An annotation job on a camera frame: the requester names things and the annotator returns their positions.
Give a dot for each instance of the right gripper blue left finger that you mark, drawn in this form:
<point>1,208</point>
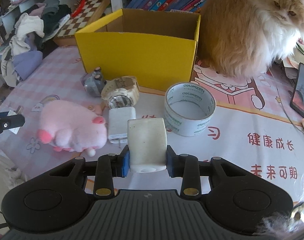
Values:
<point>110,166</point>

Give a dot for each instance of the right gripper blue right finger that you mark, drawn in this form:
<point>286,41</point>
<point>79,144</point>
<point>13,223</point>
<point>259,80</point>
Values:
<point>185,166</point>

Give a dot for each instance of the cream square charger block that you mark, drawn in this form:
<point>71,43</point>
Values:
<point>147,143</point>

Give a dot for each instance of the white power adapter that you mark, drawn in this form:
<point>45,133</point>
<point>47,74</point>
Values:
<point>118,124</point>

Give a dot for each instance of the pink plush pig toy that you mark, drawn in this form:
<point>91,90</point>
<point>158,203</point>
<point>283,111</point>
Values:
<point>68,126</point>

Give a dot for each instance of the cream wrist watch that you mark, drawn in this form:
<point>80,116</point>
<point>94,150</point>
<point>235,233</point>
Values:
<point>121,92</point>

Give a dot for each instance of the pink checkered tablecloth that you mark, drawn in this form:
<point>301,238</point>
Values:
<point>253,125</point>

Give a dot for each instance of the pile of clothes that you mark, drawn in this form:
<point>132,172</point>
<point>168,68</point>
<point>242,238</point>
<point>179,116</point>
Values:
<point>32,29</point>

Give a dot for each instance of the yellow cardboard box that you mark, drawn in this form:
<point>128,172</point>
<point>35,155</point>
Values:
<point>157,47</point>

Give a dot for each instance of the black smartphone on stand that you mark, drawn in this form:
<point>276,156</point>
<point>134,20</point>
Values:
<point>297,98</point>

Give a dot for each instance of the wooden chess board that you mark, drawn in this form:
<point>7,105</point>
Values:
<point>90,11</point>

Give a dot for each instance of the orange fluffy cat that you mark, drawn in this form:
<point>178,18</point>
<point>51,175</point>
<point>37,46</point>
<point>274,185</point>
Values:
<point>241,38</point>

